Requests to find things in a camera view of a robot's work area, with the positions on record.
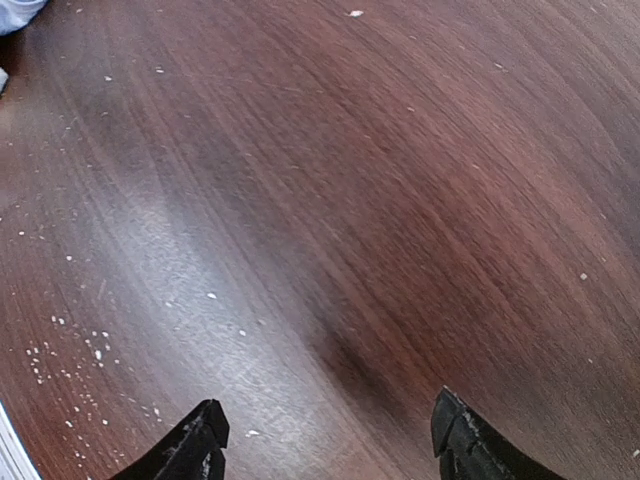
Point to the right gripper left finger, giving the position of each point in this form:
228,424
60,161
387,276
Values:
192,449

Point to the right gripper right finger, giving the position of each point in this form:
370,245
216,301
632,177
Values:
469,448

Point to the light blue towel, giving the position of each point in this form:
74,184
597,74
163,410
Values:
16,14

